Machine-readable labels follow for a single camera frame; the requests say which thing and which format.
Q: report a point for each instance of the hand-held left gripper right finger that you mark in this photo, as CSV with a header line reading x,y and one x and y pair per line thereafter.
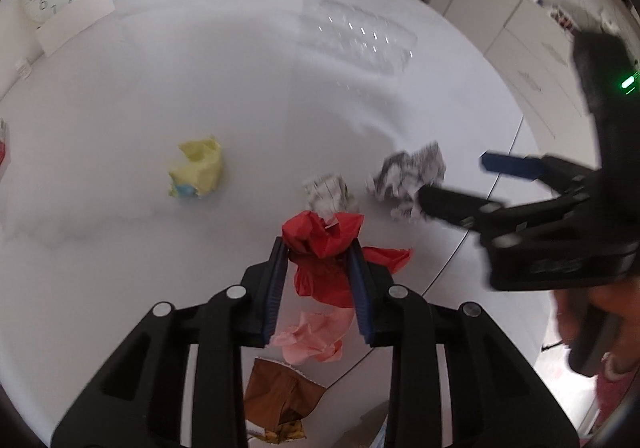
x,y
359,288

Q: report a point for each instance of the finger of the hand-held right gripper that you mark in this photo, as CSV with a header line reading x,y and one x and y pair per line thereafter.
x,y
510,164
450,203

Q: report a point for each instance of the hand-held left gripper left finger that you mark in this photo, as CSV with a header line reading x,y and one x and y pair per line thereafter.
x,y
272,288

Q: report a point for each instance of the large newspaper ball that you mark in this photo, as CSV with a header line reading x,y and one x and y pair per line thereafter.
x,y
405,173

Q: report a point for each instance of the red paper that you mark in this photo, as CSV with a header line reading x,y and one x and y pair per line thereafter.
x,y
320,233

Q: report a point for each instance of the brown snack wrapper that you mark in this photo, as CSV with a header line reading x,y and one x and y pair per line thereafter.
x,y
272,388

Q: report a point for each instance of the person's right hand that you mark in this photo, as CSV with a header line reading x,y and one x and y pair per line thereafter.
x,y
625,328

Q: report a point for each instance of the pink crumpled paper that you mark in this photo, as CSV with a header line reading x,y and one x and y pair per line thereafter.
x,y
315,333

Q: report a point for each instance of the small crumpled newspaper ball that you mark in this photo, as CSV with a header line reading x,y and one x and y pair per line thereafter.
x,y
327,190

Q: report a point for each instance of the white cabinet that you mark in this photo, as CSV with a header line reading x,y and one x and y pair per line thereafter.
x,y
530,43

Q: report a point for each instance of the yellow crumpled paper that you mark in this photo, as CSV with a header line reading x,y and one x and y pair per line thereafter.
x,y
200,168

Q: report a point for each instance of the red clothing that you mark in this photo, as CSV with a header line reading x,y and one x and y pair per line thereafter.
x,y
620,400

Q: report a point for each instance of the clear plastic tray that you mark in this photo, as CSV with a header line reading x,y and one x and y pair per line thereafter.
x,y
360,35

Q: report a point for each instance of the red white packet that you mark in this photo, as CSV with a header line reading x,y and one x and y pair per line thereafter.
x,y
3,150

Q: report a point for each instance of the white wall socket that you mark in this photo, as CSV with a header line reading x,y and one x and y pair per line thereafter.
x,y
23,68

